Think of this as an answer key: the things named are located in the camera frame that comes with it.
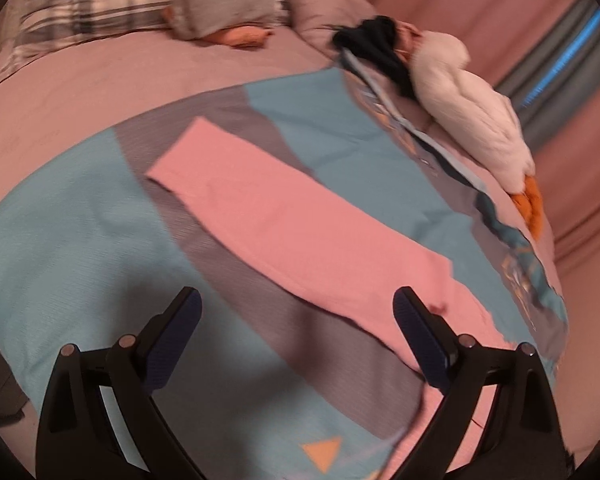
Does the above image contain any blue grey printed blanket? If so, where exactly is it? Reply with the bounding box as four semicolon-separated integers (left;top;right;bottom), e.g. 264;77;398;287
0;67;571;480

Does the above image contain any pink curtain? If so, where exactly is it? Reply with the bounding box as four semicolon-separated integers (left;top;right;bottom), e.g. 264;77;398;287
345;0;600;461

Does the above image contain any pink knit garment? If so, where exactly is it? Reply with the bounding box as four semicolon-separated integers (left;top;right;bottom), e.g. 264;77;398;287
145;116;513;480

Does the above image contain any plaid pillow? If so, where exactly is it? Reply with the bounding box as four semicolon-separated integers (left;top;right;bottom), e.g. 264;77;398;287
2;0;291;61

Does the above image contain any dark cloth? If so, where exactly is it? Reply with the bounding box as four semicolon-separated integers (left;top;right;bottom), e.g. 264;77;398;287
332;16;418;101

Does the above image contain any dark grey object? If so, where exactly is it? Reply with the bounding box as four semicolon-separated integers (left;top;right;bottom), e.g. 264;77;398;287
0;330;28;426

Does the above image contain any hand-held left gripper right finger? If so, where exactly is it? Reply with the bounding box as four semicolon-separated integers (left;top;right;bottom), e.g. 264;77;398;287
392;286;568;480

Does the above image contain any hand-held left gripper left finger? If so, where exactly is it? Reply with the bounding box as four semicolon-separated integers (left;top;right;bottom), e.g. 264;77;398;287
35;286;216;480

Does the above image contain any white goose plush toy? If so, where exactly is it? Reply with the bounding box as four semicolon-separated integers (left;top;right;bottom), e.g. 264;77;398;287
400;30;543;236

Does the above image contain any pink bed cover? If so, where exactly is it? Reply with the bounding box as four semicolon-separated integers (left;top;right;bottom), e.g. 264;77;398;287
0;0;561;311

